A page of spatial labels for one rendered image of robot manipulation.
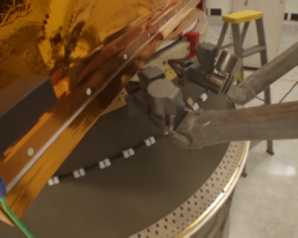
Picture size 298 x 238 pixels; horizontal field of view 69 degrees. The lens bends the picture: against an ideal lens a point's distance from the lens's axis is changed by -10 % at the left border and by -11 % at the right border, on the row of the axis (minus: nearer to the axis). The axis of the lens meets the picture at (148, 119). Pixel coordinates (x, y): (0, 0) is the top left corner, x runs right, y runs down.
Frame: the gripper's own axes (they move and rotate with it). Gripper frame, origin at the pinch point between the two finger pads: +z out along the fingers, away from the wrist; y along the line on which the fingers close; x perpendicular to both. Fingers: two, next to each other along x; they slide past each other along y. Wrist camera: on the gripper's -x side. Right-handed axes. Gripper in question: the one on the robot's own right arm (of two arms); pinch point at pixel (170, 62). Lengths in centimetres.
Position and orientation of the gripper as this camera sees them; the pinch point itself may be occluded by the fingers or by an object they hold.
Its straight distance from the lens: 79.6
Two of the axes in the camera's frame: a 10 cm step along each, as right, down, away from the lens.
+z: -7.5, -4.7, 4.6
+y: -6.6, 5.0, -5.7
